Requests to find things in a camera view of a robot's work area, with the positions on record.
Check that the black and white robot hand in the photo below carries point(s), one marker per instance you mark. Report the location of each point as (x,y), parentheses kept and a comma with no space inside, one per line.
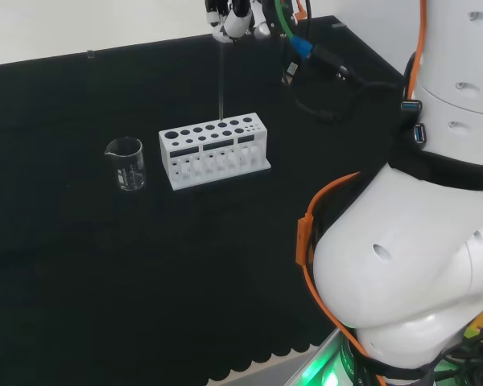
(235,20)

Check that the clear glass rod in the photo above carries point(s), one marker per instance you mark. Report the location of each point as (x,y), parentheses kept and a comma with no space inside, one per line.
(221,80)

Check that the white test tube rack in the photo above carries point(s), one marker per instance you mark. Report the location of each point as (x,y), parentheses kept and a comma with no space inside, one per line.
(165,157)

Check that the clear tape piece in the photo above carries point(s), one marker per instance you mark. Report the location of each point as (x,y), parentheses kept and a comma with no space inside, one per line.
(338,25)
(90,54)

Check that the clear glass beaker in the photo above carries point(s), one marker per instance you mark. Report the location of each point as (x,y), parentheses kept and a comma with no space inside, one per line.
(125,177)

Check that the blue usb socket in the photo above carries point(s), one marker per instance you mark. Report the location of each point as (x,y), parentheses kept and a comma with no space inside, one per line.
(410,106)
(419,133)

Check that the black bench cloth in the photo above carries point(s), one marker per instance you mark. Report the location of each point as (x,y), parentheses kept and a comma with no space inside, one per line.
(104,261)

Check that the pale metal board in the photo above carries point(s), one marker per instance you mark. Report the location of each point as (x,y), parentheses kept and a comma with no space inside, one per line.
(273,368)

